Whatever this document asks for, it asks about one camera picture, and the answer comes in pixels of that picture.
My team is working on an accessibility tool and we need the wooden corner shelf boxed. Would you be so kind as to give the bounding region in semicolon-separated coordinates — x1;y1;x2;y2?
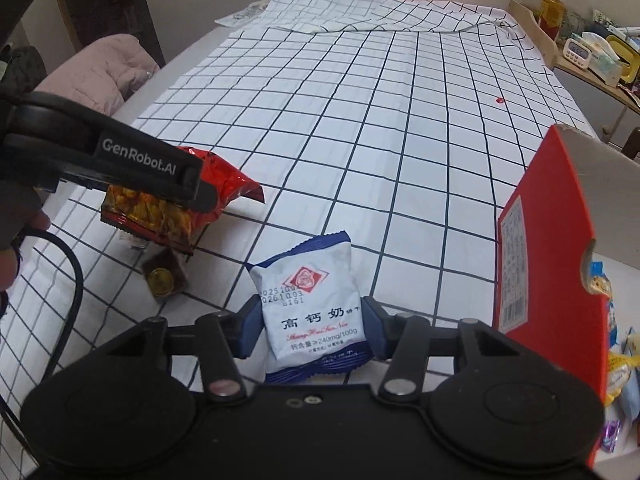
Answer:
507;0;640;131

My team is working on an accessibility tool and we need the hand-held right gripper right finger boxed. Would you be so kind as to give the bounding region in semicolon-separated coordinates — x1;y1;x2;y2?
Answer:
362;296;506;405

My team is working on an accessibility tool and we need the purple candy packet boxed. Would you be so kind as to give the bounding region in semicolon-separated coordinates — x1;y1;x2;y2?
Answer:
602;419;624;454

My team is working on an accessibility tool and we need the orange liquid bottle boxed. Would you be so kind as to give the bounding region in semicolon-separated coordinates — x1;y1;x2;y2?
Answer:
537;0;566;41

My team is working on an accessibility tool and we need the tissue pack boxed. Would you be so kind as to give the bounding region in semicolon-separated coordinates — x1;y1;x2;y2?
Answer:
582;32;626;87

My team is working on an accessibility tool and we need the pink padded jacket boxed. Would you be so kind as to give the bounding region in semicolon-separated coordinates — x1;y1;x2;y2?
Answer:
35;34;161;116

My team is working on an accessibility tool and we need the clear plastic bag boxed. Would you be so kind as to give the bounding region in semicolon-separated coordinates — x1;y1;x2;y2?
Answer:
215;2;272;26

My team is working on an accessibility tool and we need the brown chocolate coin packet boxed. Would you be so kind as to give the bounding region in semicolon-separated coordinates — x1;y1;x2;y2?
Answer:
141;249;190;302

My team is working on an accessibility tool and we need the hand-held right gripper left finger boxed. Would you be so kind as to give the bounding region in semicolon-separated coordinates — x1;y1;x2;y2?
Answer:
97;296;264;405

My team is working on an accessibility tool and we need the yellow tissue box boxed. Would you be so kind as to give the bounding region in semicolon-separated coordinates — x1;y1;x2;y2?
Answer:
605;35;640;86

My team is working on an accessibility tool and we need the red peanut snack bag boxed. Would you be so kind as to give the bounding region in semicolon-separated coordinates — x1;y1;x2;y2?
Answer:
100;146;265;254

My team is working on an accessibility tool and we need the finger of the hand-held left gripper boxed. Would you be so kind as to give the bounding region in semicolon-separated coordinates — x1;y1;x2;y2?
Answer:
61;170;219;214

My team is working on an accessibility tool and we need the dark bookshelf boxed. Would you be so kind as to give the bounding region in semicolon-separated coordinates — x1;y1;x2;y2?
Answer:
52;0;166;66

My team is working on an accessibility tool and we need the white and blue biscuit packet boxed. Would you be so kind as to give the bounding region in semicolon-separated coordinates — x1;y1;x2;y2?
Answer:
246;230;374;386

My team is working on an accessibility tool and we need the dark clothes pile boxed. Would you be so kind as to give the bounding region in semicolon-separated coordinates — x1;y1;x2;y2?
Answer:
0;45;40;96

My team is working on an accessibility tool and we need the small blue snack packet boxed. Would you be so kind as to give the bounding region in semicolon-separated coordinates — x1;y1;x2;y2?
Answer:
589;260;614;297

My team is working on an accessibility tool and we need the person's left hand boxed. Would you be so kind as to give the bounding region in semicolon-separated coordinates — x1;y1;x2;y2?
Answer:
0;180;52;293

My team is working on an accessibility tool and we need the brown wooden chair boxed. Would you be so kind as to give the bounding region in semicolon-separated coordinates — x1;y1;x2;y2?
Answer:
622;127;640;162

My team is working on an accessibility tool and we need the yellow snack packet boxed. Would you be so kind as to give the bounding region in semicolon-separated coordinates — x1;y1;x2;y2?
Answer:
606;352;633;404

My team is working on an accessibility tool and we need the red cardboard box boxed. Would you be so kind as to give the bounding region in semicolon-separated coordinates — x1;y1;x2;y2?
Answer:
492;124;640;468

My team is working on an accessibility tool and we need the white digital timer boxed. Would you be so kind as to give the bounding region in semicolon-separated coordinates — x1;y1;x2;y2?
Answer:
564;35;596;64

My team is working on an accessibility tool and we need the white checked tablecloth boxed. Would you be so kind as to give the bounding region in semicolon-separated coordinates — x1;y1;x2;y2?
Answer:
0;0;598;480

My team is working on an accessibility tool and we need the black cable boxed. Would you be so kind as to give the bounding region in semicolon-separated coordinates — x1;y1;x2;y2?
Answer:
0;230;85;466

